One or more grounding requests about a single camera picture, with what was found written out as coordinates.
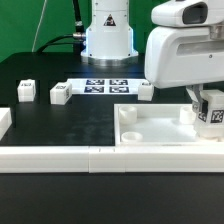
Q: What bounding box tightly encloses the white square tabletop part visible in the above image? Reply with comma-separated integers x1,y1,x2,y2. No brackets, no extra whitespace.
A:
114,104,224,146

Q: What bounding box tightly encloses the white front fence rail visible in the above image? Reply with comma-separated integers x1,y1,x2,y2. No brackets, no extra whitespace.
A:
0,145,224,173

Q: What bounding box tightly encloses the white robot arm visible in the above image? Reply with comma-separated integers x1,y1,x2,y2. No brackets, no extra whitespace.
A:
81,0,224,106

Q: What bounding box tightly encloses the thin white cable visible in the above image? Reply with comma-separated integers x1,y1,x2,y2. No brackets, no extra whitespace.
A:
31,0,48,53

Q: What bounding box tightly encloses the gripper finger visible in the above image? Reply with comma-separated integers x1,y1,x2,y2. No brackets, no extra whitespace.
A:
186,84,203,113

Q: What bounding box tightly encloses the white sheet with tags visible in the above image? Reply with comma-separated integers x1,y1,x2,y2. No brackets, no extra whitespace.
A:
68,78,144,95

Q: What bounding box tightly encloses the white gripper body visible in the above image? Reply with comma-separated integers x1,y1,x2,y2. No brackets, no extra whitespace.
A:
144,27,224,88

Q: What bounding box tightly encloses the white left fence piece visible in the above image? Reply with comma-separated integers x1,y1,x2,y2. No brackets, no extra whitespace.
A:
0,108,12,140

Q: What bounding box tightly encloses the black cable bundle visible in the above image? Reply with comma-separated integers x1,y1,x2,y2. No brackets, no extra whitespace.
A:
35,0,88,54

